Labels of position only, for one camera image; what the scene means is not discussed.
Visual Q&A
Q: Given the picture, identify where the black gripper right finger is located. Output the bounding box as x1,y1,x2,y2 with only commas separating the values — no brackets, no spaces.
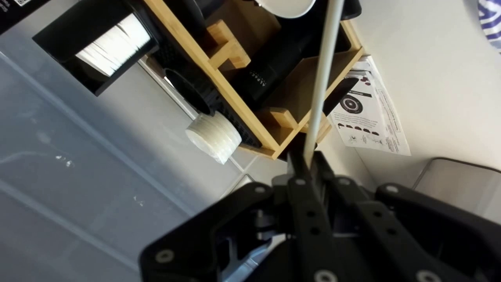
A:
312,151,501,282

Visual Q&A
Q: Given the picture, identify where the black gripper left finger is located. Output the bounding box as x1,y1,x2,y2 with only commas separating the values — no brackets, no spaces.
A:
140,133,341,282

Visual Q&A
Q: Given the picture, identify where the white straw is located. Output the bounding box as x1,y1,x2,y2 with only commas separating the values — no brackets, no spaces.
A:
302,0,346,164

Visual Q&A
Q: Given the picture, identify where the small white cup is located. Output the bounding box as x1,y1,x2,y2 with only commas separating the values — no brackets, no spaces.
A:
183,111,244,165

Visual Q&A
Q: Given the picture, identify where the white paper coffee cup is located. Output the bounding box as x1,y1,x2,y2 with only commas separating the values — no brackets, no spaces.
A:
254,0,320,20

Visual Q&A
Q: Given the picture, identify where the printed paper sheet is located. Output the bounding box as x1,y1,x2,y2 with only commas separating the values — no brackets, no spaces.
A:
327,53,413,156

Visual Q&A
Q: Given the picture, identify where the black cylindrical container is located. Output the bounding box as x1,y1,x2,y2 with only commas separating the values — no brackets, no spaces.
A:
229,0,363,106

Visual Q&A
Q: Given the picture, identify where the wooden countertop organizer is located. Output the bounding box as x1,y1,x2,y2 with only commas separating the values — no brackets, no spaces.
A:
143,0,368,161

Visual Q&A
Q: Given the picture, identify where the black packet holder box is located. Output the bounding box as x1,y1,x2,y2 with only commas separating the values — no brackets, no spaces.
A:
31,0,161,97

